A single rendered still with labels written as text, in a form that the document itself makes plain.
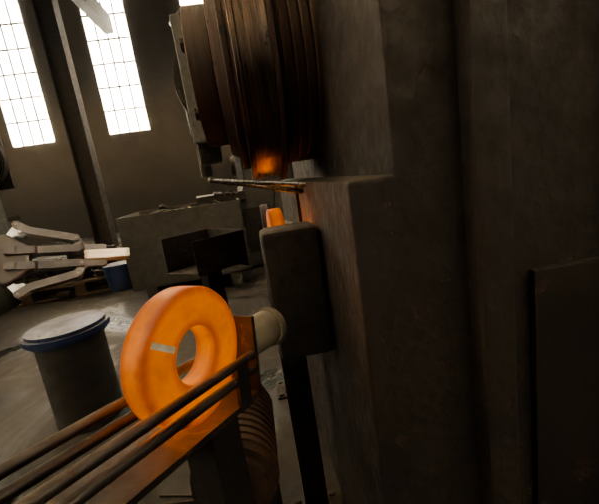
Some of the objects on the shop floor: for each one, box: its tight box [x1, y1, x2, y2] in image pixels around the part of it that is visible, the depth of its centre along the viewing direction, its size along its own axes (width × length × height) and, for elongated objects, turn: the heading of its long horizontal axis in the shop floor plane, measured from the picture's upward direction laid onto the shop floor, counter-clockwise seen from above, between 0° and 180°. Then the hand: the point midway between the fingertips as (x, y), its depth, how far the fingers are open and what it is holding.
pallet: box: [17, 244, 126, 308], centre depth 413 cm, size 120×81×44 cm
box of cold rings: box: [116, 198, 252, 299], centre depth 359 cm, size 103×83×79 cm
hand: (107, 254), depth 66 cm, fingers closed
